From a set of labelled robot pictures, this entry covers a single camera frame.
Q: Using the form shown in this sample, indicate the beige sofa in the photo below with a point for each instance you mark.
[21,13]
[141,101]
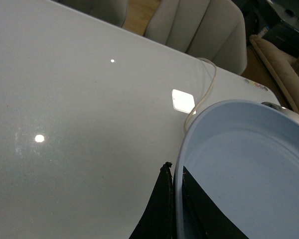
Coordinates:
[275,69]

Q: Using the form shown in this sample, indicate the dark appliance box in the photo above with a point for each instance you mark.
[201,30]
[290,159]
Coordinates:
[268,20]

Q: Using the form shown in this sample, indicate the right grey chair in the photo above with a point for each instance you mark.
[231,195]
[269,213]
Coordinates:
[211,29]

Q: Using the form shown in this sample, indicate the light blue plate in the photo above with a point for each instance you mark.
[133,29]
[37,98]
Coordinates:
[245,156]

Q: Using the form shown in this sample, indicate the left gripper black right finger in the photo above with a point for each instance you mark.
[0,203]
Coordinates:
[209,222]

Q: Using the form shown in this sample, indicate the grey chair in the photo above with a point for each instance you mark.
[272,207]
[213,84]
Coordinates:
[110,11]
[211,29]

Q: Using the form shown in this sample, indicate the left grey chair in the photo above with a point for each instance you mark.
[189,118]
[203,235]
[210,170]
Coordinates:
[110,11]

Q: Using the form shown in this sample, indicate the black computer mouse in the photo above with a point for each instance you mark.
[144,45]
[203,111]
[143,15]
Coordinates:
[289,11]

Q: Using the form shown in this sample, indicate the cream and chrome toaster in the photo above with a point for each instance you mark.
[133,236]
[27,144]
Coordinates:
[289,113]

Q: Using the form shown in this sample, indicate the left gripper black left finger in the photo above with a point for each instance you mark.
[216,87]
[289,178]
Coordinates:
[157,221]

